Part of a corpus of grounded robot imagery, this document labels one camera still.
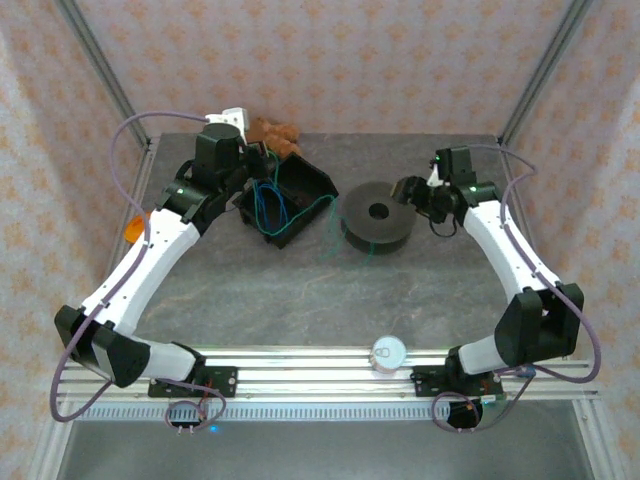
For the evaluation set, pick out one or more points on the black plastic bin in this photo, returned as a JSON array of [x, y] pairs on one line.
[[305, 180]]

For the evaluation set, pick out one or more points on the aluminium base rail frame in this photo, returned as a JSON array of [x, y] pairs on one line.
[[310, 375]]

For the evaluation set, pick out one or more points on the aluminium table edge rail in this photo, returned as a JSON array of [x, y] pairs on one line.
[[526, 225], [143, 165]]

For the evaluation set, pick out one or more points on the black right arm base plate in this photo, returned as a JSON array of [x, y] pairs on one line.
[[425, 380]]

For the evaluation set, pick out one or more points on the brown plush toy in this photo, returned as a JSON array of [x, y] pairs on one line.
[[280, 137]]

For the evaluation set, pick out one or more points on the small blue clamp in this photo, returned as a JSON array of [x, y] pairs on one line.
[[526, 370]]

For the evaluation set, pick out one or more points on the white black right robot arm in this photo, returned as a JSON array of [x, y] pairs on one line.
[[495, 250]]

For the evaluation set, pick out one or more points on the white tin can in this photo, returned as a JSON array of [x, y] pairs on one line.
[[387, 352]]

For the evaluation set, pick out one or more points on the orange lidded plastic cup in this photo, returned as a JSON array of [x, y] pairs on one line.
[[134, 230]]

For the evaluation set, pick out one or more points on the aluminium frame post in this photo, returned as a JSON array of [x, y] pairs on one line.
[[102, 65], [549, 65]]

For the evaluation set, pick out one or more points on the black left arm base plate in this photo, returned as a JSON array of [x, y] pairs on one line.
[[222, 380]]

